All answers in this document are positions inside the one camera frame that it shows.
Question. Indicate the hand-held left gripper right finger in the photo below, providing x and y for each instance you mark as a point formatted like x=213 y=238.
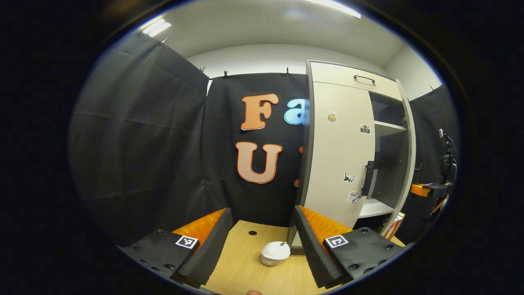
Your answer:
x=309 y=250

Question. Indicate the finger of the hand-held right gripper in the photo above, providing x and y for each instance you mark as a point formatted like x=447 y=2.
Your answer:
x=421 y=190

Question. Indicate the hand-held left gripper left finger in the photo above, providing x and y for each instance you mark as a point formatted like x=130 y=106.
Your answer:
x=211 y=246

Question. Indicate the white cabinet door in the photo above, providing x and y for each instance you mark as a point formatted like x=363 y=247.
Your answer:
x=335 y=151
x=407 y=164

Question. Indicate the white double-door shoe cabinet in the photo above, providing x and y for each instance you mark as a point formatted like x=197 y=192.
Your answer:
x=387 y=176

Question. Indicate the white cabinet shelf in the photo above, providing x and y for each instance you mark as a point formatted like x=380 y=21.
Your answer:
x=374 y=209
x=387 y=127

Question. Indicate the yellow book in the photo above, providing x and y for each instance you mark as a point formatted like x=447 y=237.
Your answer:
x=401 y=216

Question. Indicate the white round object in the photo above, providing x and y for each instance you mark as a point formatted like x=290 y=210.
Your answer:
x=275 y=252

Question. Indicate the black backdrop cloth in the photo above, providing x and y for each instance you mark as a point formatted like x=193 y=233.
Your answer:
x=143 y=143

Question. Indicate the ceiling light panel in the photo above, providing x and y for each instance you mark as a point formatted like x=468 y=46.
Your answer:
x=156 y=27
x=335 y=8

